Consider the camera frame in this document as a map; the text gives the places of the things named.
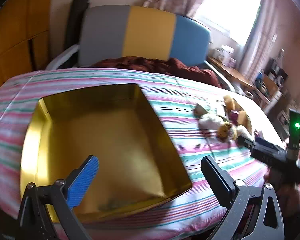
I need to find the maroon blanket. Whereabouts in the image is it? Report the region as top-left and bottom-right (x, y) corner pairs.
(90, 56), (222, 88)

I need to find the grey bed rail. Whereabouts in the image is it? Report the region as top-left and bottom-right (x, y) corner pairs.
(205, 60), (237, 92)

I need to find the bright window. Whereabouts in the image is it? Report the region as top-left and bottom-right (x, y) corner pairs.
(194, 0), (264, 44)

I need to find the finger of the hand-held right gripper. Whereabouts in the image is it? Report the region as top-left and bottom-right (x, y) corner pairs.
(237, 134), (256, 152)
(254, 136), (282, 152)

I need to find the black post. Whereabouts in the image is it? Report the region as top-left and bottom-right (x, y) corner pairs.
(65, 0), (90, 53)

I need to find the striped bedsheet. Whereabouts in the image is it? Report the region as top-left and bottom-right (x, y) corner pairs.
(0, 67), (290, 240)

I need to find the gold tin box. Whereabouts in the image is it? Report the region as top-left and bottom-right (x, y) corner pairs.
(19, 83), (193, 224)

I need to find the wooden desk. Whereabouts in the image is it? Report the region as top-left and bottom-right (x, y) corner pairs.
(207, 56), (255, 90)

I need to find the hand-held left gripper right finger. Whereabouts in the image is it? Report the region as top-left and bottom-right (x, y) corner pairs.
(201, 156), (285, 240)

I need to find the wooden shelf unit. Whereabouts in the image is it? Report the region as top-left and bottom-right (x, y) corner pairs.
(255, 50), (290, 110)

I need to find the peanut snack packet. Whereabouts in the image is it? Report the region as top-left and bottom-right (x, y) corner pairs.
(216, 121), (237, 143)

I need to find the white roll packet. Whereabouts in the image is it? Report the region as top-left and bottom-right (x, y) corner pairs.
(236, 126), (251, 138)

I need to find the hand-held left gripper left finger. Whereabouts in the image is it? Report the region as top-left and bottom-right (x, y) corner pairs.
(15, 155), (100, 240)

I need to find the black stereo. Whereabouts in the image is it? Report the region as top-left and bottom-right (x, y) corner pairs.
(269, 59), (288, 85)

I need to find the grey yellow blue headboard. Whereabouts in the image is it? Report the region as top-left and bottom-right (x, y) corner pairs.
(79, 4), (212, 68)

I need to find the white bed rail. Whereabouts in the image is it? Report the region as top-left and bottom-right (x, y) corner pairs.
(45, 44), (80, 70)

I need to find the green packet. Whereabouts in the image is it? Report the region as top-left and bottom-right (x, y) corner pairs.
(195, 102), (210, 115)

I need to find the orange wooden wardrobe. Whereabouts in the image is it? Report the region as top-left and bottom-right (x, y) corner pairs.
(0, 0), (55, 98)

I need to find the white carton box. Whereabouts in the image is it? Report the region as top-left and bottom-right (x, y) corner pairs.
(214, 45), (234, 64)

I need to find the clear plastic bag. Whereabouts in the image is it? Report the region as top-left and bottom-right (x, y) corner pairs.
(199, 114), (225, 131)

